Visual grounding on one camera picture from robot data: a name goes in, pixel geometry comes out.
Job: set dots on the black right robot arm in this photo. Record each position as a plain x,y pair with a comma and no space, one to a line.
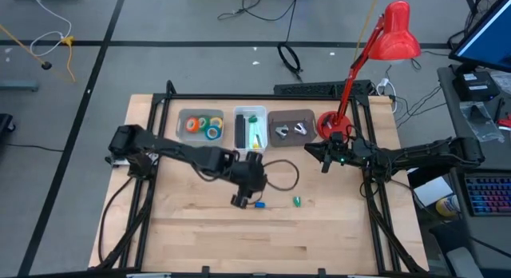
431,154

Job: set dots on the smoky translucent storage bin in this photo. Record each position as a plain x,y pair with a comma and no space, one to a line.
289,140

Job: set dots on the blue tape roll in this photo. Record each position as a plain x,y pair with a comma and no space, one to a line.
207,133

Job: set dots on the black table frame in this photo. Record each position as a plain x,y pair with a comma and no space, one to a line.
199,96

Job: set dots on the black mini computer box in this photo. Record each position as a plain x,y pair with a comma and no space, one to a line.
475,88

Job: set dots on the yellow lidded canister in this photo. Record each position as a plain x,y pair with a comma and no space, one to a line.
447,206

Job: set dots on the backlit computer keyboard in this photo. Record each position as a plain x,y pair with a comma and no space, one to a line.
489,194

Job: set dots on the white plug adapter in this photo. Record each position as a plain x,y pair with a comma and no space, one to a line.
384,84

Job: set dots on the clear plastic bag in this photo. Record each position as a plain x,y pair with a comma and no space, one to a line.
479,122

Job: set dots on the grey side desk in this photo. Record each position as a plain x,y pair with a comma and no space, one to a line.
449,122

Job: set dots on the green tape roll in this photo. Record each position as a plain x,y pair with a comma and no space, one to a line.
204,118

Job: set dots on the grey furniture base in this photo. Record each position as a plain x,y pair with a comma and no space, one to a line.
18,85

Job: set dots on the computer monitor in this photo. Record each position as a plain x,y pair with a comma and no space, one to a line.
487,42

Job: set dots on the black power strip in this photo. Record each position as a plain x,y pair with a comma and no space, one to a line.
303,88

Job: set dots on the black floor puck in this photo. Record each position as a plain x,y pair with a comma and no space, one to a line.
46,65

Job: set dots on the lavender staple remover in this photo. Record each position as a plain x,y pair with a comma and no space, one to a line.
300,128

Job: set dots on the white paper sheet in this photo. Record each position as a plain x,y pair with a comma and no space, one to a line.
433,192

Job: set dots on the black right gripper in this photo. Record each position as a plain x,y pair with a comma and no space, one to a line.
351,154

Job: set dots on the white storage bin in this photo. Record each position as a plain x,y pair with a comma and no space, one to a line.
247,110

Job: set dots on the red hand tool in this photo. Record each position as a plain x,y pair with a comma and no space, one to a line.
506,121

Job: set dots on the yellow tape roll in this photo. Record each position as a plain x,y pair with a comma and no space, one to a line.
221,122

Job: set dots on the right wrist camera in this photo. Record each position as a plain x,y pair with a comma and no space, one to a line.
337,137

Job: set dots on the red desk lamp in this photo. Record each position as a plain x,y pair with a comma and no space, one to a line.
395,34

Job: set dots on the blue mini stapler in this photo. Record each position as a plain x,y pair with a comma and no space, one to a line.
260,205

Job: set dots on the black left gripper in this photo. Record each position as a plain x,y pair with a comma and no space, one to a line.
251,178

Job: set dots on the light grey storage bin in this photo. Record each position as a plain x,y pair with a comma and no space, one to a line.
183,140

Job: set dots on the black caster foot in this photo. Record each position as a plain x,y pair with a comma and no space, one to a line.
5,124

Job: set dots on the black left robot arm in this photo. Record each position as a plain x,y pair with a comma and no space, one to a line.
167,148

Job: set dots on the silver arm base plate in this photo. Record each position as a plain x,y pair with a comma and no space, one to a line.
120,162

